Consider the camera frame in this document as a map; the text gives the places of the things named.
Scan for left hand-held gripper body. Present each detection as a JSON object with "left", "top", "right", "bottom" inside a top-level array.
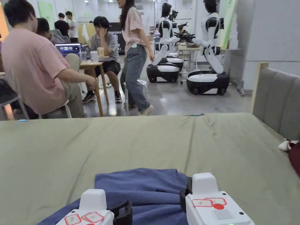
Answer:
[{"left": 57, "top": 189, "right": 115, "bottom": 225}]

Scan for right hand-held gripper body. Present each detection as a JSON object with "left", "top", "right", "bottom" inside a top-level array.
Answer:
[{"left": 185, "top": 173, "right": 256, "bottom": 225}]

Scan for dark blue shirt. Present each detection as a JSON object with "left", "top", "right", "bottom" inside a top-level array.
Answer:
[{"left": 36, "top": 167, "right": 195, "bottom": 225}]

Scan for white and black robot base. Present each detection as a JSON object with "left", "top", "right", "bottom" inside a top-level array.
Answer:
[{"left": 165, "top": 50, "right": 184, "bottom": 71}]

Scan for bed with pale green sheet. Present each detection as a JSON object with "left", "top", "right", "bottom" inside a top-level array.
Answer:
[{"left": 0, "top": 112, "right": 300, "bottom": 225}]

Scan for small white fabric item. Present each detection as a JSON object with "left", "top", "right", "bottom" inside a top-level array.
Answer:
[{"left": 278, "top": 138, "right": 291, "bottom": 152}]

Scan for dark red fabric item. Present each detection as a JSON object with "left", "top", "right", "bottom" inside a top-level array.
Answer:
[{"left": 288, "top": 140, "right": 300, "bottom": 177}]

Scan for white round stool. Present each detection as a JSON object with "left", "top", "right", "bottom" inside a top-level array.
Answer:
[
  {"left": 123, "top": 79, "right": 149, "bottom": 109},
  {"left": 38, "top": 99, "right": 72, "bottom": 119}
]

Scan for grey padded headboard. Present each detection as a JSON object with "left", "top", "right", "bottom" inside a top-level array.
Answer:
[{"left": 250, "top": 62, "right": 300, "bottom": 141}]

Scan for wooden table with laptop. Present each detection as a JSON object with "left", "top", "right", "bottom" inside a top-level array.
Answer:
[{"left": 55, "top": 43, "right": 110, "bottom": 117}]

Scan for grey chair with dark bag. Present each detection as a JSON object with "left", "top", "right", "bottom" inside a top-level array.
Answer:
[{"left": 0, "top": 78, "right": 30, "bottom": 120}]

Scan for table with dark robot arms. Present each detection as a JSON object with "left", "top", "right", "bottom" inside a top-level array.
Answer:
[{"left": 173, "top": 22, "right": 202, "bottom": 71}]

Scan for white and black humanoid robot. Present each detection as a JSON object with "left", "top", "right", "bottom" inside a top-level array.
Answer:
[
  {"left": 146, "top": 3, "right": 181, "bottom": 83},
  {"left": 186, "top": 0, "right": 231, "bottom": 96}
]

